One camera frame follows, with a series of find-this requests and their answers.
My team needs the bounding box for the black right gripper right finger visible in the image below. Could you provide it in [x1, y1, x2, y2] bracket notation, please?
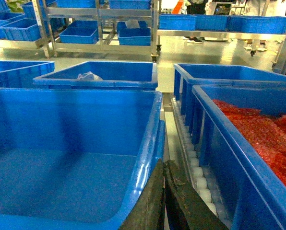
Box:
[164, 160, 228, 230]

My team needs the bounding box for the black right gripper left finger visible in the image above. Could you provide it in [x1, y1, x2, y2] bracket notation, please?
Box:
[119, 160, 165, 230]

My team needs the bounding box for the large blue plastic crate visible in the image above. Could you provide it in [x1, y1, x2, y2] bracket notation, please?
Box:
[0, 88, 165, 230]

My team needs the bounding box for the white roller conveyor track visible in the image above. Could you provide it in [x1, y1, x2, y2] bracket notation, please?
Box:
[171, 98, 231, 228]

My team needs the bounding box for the blue crate with red bags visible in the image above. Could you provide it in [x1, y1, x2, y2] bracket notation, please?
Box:
[192, 85, 286, 230]

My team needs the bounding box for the empty blue crate behind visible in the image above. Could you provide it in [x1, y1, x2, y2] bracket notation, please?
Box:
[173, 63, 286, 134]

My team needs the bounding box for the blue crate with plastic bag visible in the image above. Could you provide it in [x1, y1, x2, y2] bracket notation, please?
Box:
[33, 61, 158, 90]

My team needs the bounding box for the crumpled clear plastic bag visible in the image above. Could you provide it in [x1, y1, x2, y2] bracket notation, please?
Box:
[77, 71, 103, 81]

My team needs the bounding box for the blue crate far left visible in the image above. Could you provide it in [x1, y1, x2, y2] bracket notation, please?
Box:
[0, 60, 55, 89]

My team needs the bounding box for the steel rack with crates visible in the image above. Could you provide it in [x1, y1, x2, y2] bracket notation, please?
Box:
[0, 0, 163, 63]

